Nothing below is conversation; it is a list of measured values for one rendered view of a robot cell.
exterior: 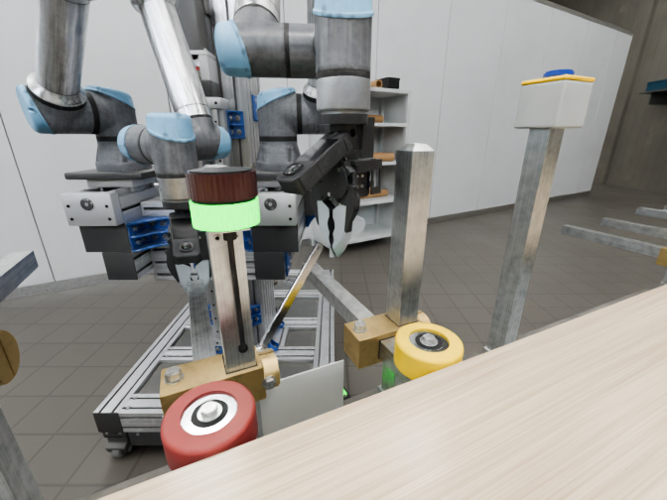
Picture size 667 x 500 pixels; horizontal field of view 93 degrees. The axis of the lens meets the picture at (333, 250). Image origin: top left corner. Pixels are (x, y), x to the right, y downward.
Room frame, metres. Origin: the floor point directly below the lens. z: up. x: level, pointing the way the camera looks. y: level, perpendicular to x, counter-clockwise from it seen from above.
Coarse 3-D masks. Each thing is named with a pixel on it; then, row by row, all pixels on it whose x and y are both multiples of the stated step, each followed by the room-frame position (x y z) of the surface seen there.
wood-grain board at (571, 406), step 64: (576, 320) 0.38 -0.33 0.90; (640, 320) 0.38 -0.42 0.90; (448, 384) 0.26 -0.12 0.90; (512, 384) 0.26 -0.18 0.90; (576, 384) 0.26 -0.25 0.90; (640, 384) 0.26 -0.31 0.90; (256, 448) 0.19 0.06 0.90; (320, 448) 0.19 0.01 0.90; (384, 448) 0.19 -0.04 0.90; (448, 448) 0.19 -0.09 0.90; (512, 448) 0.19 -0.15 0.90; (576, 448) 0.19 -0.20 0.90; (640, 448) 0.19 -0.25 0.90
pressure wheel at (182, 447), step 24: (216, 384) 0.25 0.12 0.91; (240, 384) 0.25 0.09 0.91; (192, 408) 0.22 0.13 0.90; (216, 408) 0.22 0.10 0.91; (240, 408) 0.22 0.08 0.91; (168, 432) 0.20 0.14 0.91; (192, 432) 0.20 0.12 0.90; (216, 432) 0.20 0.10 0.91; (240, 432) 0.20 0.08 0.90; (168, 456) 0.19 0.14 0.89; (192, 456) 0.18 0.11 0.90
